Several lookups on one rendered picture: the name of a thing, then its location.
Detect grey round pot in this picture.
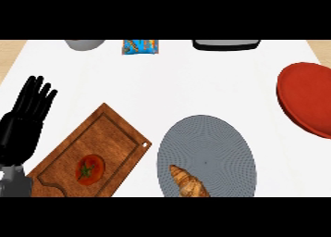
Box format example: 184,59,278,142
66,39,107,52

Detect blue snack packet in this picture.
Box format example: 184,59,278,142
122,39,160,56

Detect red bowl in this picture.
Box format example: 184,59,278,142
277,61,331,141

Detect black and grey appliance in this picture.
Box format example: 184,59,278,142
193,39,263,52

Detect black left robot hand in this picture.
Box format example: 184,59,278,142
0,75,60,168

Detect brown wooden cutting board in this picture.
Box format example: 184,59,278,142
26,102,154,198

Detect grey round placemat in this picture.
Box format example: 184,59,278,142
157,114,258,198

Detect golden brown croissant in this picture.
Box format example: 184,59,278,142
169,164,212,198

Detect red tomato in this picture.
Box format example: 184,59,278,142
75,154,107,187

